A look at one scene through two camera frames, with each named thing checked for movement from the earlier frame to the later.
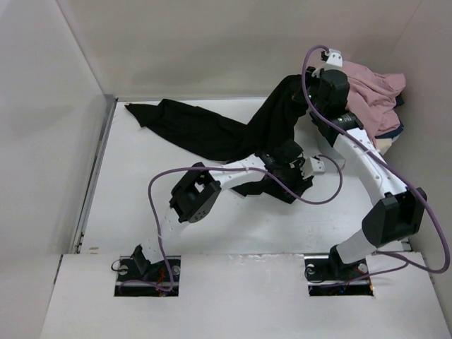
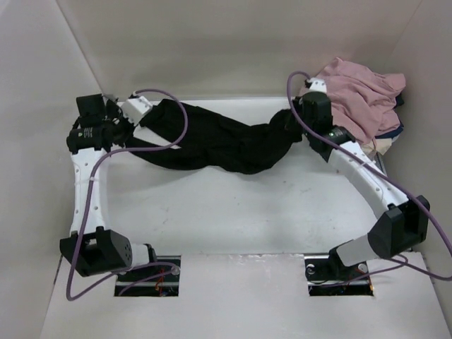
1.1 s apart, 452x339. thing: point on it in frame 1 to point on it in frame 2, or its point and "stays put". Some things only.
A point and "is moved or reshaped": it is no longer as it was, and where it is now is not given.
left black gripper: x=300 y=184 to x=118 y=114
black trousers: x=274 y=122 is moved or reshaped
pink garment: x=371 y=99 stays put
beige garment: x=383 y=145 stays put
